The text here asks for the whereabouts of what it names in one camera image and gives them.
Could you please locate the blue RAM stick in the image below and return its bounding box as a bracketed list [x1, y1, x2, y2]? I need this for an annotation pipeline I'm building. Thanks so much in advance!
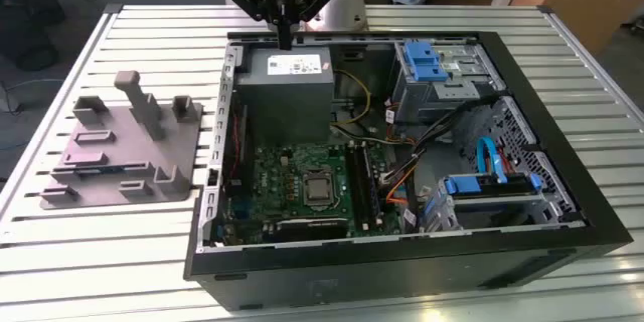
[54, 165, 149, 176]

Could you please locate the black RAM slot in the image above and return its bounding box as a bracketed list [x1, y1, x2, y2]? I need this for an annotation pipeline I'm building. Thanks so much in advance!
[345, 140, 374, 229]

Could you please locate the gray power supply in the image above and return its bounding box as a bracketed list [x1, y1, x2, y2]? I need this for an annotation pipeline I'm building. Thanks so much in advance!
[235, 48, 337, 146]

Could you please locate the blue drive bay carrier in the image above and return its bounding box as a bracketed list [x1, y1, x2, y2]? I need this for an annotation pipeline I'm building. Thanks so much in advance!
[403, 41, 449, 82]

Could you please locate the metal CPU socket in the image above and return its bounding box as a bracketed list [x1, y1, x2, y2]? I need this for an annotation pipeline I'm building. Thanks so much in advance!
[299, 166, 337, 213]

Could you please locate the green motherboard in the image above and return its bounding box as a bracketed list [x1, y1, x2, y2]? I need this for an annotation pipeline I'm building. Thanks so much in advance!
[215, 140, 403, 244]

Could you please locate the silver CPU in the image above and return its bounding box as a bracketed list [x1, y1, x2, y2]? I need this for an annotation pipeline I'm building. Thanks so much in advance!
[305, 177, 334, 201]

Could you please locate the gray parts rack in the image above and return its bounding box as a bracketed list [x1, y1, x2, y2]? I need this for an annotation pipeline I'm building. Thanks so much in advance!
[38, 70, 206, 210]

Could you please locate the black office chair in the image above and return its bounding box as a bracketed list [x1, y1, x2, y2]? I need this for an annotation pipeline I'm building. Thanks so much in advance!
[0, 0, 66, 72]

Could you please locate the black graphics card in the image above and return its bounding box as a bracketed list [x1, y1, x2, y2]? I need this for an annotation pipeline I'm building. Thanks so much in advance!
[273, 217, 350, 242]

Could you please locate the blue carrier hard disk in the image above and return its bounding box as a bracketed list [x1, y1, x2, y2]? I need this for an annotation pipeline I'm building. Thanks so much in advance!
[445, 173, 542, 197]

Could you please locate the black PC case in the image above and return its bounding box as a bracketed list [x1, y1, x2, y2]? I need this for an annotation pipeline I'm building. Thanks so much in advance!
[182, 29, 633, 311]

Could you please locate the yellow wire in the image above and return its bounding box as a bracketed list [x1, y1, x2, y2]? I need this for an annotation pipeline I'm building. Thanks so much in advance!
[331, 68, 374, 127]

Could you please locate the black cable bundle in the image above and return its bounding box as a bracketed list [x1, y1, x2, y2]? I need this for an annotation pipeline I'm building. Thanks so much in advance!
[381, 94, 509, 232]

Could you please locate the orange wire bundle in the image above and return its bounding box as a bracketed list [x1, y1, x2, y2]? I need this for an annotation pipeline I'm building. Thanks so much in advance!
[383, 174, 418, 206]

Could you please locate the blue flat data cable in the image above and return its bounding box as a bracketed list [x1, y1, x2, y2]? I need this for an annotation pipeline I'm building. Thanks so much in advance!
[474, 136, 506, 183]

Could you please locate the pale blue data cable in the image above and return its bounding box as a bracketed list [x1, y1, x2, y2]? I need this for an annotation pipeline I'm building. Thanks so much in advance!
[421, 201, 443, 232]

